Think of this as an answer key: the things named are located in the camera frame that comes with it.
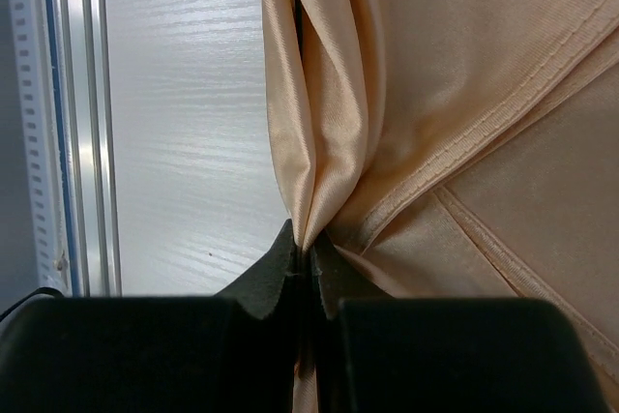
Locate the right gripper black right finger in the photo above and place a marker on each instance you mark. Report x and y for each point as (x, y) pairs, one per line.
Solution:
(377, 353)

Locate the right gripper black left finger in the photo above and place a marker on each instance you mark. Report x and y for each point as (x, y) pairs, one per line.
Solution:
(234, 351)

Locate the front aluminium rail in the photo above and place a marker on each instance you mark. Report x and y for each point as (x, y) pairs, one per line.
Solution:
(80, 72)

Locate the peach cloth napkin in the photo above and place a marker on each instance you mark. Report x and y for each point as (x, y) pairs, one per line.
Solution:
(456, 148)

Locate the white slotted cable duct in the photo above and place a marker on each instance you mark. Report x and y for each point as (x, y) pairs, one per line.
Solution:
(35, 91)

